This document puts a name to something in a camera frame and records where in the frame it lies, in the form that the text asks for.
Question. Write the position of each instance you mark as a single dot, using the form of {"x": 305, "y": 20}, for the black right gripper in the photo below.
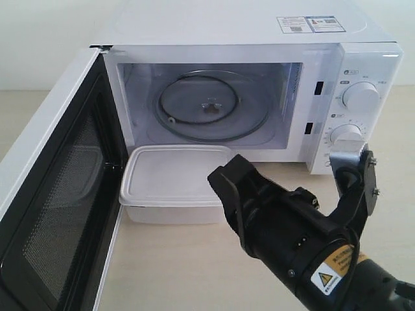
{"x": 281, "y": 228}

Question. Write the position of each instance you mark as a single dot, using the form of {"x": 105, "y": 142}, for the white plastic lidded container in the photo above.
{"x": 168, "y": 184}

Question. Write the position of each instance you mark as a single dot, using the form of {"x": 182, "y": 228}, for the white microwave door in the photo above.
{"x": 60, "y": 184}

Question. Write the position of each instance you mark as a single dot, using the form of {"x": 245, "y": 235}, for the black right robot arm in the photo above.
{"x": 346, "y": 279}

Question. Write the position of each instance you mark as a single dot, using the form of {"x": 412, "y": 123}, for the white microwave oven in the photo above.
{"x": 304, "y": 76}

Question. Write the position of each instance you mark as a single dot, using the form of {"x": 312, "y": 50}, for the lower white microwave knob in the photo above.
{"x": 345, "y": 132}

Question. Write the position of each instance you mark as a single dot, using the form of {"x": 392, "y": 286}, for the white microwave knob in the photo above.
{"x": 345, "y": 132}
{"x": 361, "y": 96}

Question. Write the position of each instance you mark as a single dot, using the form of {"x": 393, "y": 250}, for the upper white microwave knob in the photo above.
{"x": 361, "y": 96}

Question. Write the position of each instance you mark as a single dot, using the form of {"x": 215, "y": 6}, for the printed instruction label sticker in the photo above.
{"x": 309, "y": 24}

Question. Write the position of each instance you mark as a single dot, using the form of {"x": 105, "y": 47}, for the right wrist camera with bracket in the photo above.
{"x": 353, "y": 165}

